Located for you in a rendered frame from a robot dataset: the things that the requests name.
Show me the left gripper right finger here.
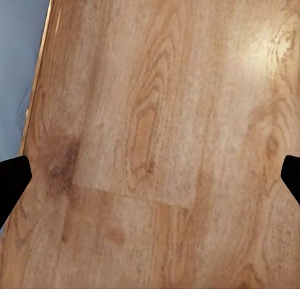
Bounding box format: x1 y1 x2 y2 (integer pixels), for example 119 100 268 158
281 155 300 204

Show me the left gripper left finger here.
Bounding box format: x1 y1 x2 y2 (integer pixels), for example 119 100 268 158
0 155 32 229

